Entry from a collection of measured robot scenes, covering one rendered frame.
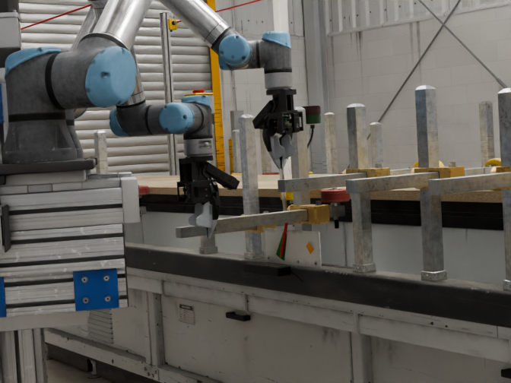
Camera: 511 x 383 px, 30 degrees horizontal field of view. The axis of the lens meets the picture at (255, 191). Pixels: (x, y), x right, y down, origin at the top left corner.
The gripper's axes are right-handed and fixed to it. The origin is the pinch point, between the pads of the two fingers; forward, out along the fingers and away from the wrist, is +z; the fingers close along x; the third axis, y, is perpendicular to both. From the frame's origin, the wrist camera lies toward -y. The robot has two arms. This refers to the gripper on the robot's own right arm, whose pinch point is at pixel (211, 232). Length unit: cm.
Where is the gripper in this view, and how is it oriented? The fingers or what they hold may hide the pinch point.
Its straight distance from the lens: 246.8
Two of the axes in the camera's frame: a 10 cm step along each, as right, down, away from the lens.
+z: 0.6, 10.0, 0.5
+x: 5.8, 0.1, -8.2
